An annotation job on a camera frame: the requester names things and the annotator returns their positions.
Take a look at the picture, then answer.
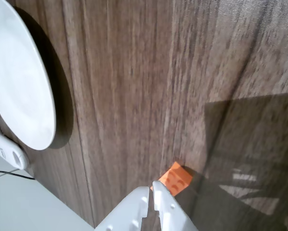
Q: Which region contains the white round plate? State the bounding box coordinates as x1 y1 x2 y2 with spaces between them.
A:
0 0 57 151

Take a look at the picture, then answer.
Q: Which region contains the white plastic clamp stand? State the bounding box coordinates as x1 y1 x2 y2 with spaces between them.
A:
0 121 29 169

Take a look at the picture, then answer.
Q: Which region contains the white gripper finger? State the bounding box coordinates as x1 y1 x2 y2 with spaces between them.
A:
93 186 150 231
152 180 197 231

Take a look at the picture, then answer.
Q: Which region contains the orange lego block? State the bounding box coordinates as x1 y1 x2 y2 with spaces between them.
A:
150 161 193 196

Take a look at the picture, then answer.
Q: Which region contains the thin black cable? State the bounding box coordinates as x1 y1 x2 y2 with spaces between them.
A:
0 170 36 180

